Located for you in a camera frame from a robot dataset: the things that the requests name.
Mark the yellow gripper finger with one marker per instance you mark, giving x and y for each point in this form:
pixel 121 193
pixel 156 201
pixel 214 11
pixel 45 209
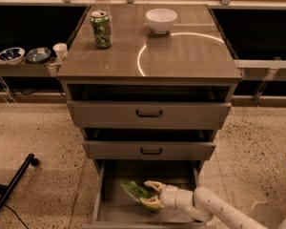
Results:
pixel 156 185
pixel 152 204

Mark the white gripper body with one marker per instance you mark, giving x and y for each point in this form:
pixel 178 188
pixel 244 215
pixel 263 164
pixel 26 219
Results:
pixel 169 195

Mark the green rice chip bag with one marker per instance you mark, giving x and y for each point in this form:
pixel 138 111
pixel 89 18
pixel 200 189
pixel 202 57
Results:
pixel 134 191

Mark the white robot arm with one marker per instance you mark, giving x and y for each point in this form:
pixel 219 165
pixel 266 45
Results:
pixel 200 204

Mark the bottom grey drawer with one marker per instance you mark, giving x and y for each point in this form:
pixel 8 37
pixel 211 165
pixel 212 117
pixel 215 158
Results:
pixel 114 209

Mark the grey drawer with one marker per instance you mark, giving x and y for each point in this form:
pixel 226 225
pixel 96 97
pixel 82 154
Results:
pixel 114 209
pixel 149 115
pixel 148 150

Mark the middle grey drawer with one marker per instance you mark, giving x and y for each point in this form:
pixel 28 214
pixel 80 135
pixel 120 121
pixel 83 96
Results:
pixel 148 150

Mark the grey drawer cabinet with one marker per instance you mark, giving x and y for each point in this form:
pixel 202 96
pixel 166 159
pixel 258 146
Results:
pixel 188 64

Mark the top grey drawer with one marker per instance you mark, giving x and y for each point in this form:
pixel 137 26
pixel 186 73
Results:
pixel 149 115

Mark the black stand leg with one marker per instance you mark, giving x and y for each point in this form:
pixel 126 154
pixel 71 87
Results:
pixel 6 190

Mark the white bowl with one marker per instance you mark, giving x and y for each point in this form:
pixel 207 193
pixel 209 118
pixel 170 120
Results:
pixel 161 20

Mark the white paper cup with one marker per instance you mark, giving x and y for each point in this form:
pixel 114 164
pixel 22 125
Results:
pixel 61 51

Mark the green soda can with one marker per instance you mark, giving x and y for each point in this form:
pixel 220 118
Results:
pixel 101 25

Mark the dark blue bowl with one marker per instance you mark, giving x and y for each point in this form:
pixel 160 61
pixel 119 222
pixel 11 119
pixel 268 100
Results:
pixel 39 55

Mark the blue patterned bowl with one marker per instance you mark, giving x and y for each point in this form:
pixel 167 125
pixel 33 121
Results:
pixel 12 56

